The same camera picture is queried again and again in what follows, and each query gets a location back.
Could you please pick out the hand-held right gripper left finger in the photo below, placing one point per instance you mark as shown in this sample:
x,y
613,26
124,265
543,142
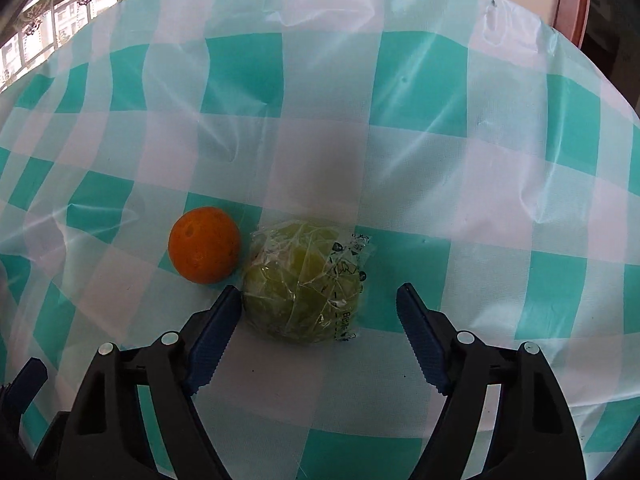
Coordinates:
x,y
212,345

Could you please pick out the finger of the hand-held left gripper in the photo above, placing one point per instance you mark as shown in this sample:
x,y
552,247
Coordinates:
x,y
31,376

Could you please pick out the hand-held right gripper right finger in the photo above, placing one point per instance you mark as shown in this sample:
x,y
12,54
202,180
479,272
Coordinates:
x,y
425,345

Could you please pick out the plastic-wrapped green fruit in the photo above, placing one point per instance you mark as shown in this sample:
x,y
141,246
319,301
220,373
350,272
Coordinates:
x,y
305,285

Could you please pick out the orange tangerine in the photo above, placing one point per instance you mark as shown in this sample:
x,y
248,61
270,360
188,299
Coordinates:
x,y
204,245

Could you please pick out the teal white checked tablecloth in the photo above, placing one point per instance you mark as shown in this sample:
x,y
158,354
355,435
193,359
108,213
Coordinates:
x,y
350,160

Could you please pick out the grid-pane window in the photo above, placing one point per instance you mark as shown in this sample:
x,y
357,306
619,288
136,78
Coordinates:
x,y
65,17

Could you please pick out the brown wooden frame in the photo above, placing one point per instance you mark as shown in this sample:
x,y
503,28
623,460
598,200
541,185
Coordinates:
x,y
575,5

